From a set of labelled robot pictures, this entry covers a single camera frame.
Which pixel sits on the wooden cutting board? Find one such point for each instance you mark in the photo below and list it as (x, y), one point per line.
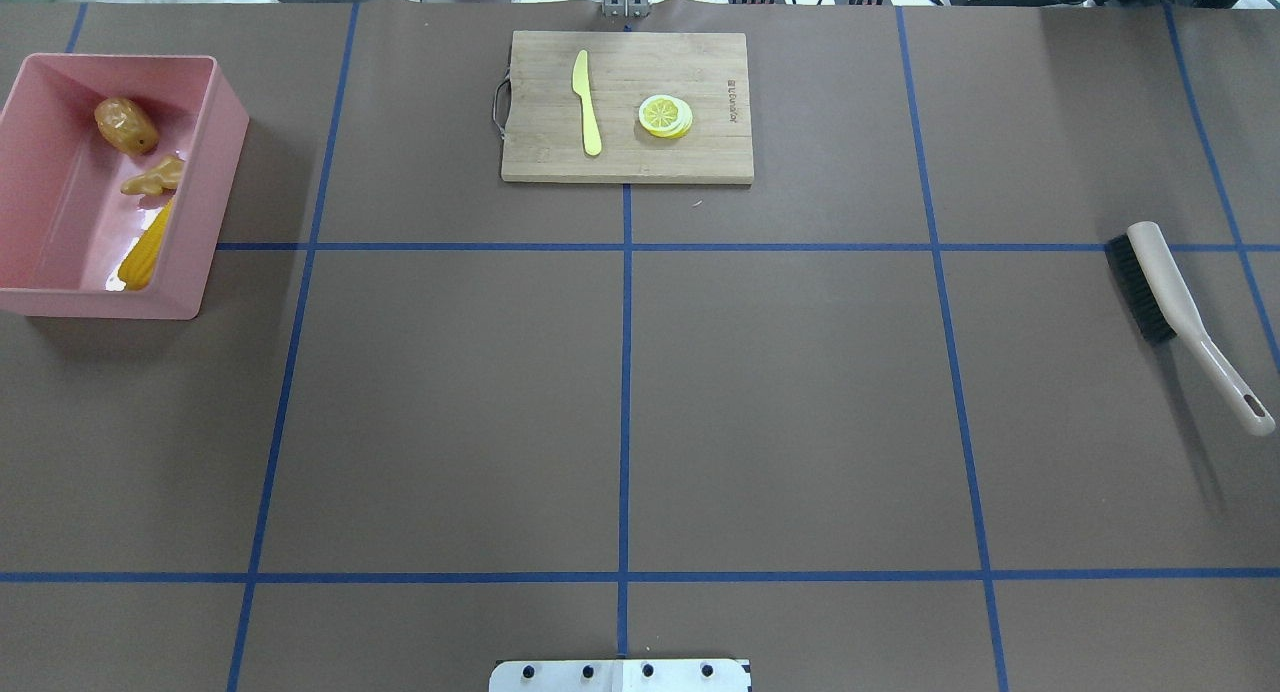
(542, 132)

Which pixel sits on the pink plastic bin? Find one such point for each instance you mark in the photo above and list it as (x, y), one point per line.
(65, 227)

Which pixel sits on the toy ginger root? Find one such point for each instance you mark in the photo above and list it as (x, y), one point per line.
(165, 176)

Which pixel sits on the beige hand brush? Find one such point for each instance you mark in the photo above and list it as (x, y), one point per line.
(1164, 310)

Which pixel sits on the yellow toy corn cob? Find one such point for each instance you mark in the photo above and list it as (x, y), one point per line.
(138, 265)

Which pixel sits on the yellow plastic knife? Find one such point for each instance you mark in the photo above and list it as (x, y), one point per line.
(581, 87)

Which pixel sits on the toy brown potato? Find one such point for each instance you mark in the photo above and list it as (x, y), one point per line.
(126, 126)

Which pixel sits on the lemon slices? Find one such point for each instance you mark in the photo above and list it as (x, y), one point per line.
(665, 117)

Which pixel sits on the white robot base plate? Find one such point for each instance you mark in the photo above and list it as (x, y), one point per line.
(680, 674)

